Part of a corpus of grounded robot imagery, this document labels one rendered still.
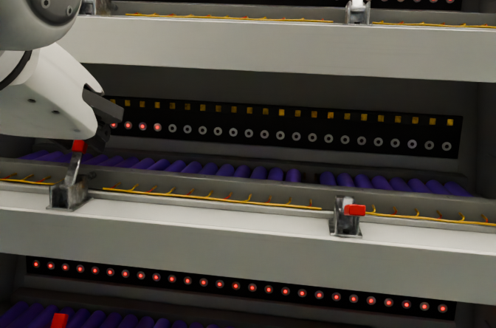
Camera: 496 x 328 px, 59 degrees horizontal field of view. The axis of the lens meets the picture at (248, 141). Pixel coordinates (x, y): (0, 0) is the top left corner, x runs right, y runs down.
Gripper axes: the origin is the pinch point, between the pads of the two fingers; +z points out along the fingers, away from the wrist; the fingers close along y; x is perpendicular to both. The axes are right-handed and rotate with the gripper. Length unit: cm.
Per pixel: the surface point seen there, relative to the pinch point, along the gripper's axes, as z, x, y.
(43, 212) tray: -0.6, -8.5, -1.2
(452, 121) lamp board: 11.9, 8.6, 40.3
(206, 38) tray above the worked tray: -3.8, 8.9, 12.6
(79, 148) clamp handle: 0.5, -1.8, 0.2
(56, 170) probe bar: 5.1, -3.0, -4.3
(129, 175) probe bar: 4.8, -3.0, 4.2
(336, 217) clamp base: -0.8, -6.6, 25.7
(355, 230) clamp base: -0.1, -7.5, 27.4
